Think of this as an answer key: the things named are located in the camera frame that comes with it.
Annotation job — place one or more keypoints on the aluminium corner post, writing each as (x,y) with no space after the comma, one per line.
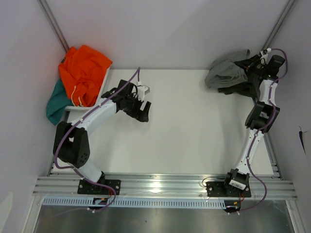
(54,24)
(279,23)

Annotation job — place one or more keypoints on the black mounting plate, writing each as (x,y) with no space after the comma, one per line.
(220,189)
(86,188)

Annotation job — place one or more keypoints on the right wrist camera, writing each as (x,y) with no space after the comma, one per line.
(264,53)

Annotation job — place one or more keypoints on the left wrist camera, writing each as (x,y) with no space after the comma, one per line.
(142,91)

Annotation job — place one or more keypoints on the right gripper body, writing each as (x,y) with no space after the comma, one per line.
(256,66)

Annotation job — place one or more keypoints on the orange shorts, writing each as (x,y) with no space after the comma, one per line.
(82,73)

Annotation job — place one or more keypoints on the slotted cable duct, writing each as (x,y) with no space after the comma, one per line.
(136,202)

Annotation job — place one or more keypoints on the grey shorts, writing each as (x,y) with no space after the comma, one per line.
(223,72)

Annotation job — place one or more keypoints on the left aluminium corner post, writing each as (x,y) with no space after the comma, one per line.
(54,24)

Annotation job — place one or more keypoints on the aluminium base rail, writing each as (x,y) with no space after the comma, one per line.
(166,186)

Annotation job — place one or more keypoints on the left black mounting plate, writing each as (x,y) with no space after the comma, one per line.
(86,188)

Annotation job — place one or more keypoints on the teal shorts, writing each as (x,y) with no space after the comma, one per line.
(57,103)

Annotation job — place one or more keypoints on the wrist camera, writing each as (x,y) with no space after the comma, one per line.
(264,53)
(142,91)

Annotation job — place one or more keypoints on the right aluminium corner post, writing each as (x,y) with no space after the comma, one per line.
(279,23)

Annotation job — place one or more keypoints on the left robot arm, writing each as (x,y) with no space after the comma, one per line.
(71,144)

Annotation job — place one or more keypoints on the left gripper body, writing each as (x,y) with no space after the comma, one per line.
(132,106)

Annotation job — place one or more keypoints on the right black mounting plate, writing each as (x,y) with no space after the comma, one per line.
(220,189)

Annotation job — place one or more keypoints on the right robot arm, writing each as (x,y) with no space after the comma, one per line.
(261,85)

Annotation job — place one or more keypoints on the olive green shorts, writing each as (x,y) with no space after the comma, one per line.
(248,89)

